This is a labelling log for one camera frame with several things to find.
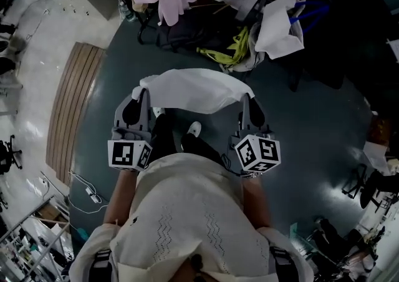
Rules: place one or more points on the white power strip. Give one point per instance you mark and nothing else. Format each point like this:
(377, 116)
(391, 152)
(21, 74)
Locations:
(93, 196)

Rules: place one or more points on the black floor stand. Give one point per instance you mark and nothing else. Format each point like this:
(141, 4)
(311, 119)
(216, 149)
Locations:
(353, 182)

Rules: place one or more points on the black office chair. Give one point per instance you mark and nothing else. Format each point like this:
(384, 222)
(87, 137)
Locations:
(7, 156)
(378, 190)
(358, 25)

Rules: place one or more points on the grey crumpled cloth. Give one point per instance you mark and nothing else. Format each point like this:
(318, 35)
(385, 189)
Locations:
(257, 56)

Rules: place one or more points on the white cardboard box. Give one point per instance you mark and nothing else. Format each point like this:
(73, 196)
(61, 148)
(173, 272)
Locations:
(375, 154)

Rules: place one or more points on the person's left forearm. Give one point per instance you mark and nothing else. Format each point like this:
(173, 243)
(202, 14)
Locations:
(120, 193)

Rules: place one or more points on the metal storage rack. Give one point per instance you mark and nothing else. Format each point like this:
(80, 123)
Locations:
(28, 243)

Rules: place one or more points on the white cloth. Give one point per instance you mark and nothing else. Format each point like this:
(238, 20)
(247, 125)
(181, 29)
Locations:
(193, 90)

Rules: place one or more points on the person's right forearm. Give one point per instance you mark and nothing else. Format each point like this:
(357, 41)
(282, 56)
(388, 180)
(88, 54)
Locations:
(257, 199)

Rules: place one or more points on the black trousers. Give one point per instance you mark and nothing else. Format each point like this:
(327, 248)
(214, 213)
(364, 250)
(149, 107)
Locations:
(168, 137)

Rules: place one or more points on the white knit sweater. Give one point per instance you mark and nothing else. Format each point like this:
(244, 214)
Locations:
(187, 212)

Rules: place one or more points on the wooden floor step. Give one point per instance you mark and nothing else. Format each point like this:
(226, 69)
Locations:
(74, 112)

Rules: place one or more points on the dark backpack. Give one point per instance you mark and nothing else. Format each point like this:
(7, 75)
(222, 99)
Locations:
(187, 37)

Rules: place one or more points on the person's right white shoe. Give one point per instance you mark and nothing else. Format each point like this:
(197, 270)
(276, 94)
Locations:
(194, 128)

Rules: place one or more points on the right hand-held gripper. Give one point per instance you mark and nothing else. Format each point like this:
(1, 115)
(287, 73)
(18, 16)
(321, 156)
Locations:
(258, 153)

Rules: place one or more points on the person's left white shoe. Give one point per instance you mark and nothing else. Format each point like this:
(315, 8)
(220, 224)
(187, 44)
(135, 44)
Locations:
(159, 111)

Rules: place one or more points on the person's white shoe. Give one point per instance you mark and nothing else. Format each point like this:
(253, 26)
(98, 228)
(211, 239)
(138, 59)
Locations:
(194, 128)
(159, 111)

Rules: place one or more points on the silver wrist watch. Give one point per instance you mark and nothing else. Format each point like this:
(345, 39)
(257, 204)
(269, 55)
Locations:
(251, 175)

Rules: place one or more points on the clear plastic bottle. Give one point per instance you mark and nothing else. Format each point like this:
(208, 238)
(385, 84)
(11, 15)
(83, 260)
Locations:
(127, 14)

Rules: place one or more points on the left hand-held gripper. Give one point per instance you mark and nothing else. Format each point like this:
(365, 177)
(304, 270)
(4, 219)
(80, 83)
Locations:
(124, 153)

